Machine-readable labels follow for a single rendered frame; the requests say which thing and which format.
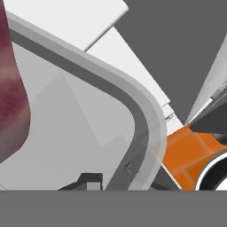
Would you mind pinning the white flat shelf panel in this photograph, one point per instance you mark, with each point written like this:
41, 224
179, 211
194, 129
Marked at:
130, 68
74, 20

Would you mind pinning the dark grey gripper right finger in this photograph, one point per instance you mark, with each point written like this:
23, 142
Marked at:
165, 182

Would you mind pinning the black and white round object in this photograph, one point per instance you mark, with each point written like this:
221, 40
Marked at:
211, 174

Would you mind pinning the clear grey plastic container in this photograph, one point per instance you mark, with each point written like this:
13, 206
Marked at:
88, 118

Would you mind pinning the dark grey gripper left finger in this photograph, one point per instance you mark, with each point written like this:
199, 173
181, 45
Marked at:
92, 179

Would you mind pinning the dark red raw steak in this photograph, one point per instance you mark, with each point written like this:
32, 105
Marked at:
11, 100

